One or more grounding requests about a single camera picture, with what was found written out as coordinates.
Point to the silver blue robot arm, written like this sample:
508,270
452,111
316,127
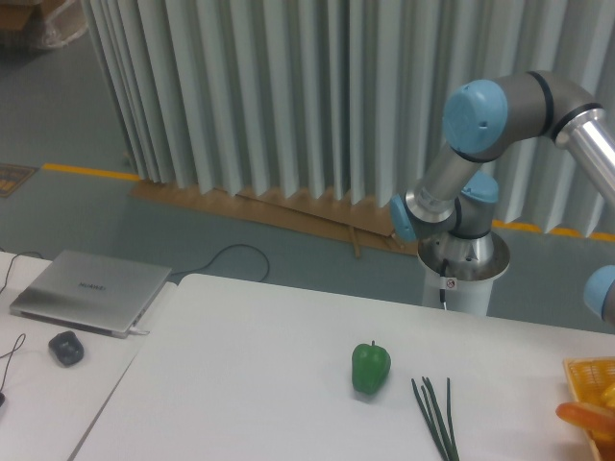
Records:
448,213

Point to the yellow woven basket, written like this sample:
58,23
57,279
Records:
588,379

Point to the yellow item in basket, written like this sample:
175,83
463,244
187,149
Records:
608,396

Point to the brown cardboard sheet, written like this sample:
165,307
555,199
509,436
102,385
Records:
363,225

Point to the pale folding partition screen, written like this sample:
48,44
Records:
339,96

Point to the green bell pepper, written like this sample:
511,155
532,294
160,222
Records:
371,365

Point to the silver laptop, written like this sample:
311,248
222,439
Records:
97,293

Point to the green chive stalks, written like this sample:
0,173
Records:
439,422

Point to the black computer mouse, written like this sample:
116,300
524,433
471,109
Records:
66,348

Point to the cardboard box under plastic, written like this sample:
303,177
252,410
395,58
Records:
41,25

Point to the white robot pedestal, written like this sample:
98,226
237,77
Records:
460,273

